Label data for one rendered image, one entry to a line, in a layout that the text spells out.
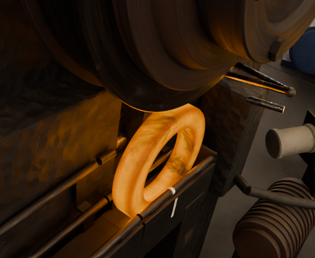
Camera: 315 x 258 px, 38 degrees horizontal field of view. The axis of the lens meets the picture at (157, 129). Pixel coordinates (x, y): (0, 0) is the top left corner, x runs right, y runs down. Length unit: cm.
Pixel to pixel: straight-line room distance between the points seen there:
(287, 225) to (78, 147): 53
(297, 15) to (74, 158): 33
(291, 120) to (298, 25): 185
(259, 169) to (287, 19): 149
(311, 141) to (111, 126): 45
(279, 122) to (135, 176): 177
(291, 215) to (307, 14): 56
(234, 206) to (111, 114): 118
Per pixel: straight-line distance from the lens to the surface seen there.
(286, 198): 98
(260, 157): 204
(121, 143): 72
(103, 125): 63
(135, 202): 64
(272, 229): 96
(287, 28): 51
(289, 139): 93
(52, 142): 57
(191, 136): 70
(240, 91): 81
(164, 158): 77
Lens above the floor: 118
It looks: 36 degrees down
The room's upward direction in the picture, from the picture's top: 11 degrees clockwise
